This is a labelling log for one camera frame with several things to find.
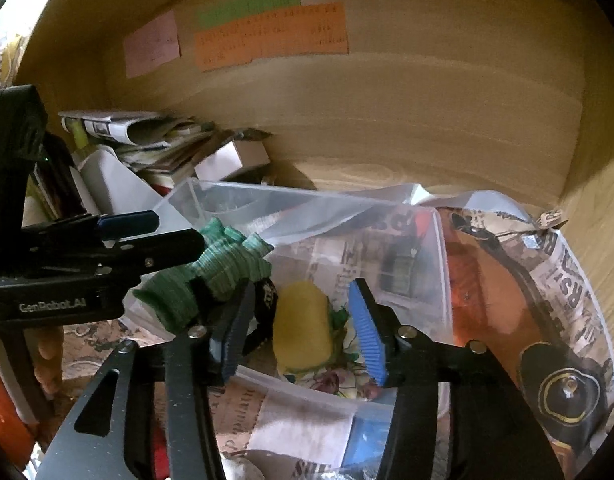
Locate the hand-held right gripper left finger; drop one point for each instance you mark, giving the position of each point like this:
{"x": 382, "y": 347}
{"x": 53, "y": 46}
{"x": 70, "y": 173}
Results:
{"x": 231, "y": 347}

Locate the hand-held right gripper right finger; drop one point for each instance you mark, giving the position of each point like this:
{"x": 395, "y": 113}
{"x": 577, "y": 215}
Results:
{"x": 367, "y": 335}

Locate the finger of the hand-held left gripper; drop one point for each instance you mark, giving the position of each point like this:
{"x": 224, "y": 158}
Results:
{"x": 167, "y": 246}
{"x": 129, "y": 224}

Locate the green ribbed sock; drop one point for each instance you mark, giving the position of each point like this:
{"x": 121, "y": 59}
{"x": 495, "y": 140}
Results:
{"x": 222, "y": 267}

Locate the clear plastic storage box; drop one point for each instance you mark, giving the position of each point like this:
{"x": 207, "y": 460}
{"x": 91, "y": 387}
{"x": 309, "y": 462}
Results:
{"x": 337, "y": 240}

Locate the yellow soft sponge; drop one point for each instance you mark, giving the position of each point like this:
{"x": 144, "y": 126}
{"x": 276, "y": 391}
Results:
{"x": 303, "y": 330}

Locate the person's left hand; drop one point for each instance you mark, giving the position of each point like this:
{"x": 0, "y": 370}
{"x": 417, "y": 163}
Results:
{"x": 48, "y": 360}

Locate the floral patterned cloth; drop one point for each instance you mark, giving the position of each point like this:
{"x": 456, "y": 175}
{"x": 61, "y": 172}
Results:
{"x": 339, "y": 372}

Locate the white folded paper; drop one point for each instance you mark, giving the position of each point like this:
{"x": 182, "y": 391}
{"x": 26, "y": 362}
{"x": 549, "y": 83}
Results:
{"x": 109, "y": 180}

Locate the black cloth with white print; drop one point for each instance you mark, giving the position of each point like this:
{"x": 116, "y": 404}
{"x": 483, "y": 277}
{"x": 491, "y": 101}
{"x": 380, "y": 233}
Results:
{"x": 264, "y": 300}

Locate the pile of newspapers and magazines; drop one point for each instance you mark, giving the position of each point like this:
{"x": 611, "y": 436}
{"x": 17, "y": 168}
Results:
{"x": 147, "y": 142}

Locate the blue packet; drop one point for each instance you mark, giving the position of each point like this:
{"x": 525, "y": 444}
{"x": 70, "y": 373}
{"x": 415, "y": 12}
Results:
{"x": 369, "y": 437}

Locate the white paper label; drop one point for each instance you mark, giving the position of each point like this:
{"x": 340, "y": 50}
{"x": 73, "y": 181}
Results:
{"x": 302, "y": 427}

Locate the small white cardboard box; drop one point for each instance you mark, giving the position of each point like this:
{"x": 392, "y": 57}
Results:
{"x": 234, "y": 157}

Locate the clear plastic bag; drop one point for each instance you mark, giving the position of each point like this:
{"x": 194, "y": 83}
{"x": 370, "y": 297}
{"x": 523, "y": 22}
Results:
{"x": 387, "y": 210}

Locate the pink sticky note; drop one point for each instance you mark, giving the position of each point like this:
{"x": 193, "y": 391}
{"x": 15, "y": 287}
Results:
{"x": 152, "y": 44}

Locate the orange sticky note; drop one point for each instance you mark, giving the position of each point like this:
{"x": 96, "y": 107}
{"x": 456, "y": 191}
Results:
{"x": 272, "y": 40}

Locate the green sticky note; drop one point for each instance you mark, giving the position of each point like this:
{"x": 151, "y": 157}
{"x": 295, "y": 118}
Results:
{"x": 247, "y": 7}

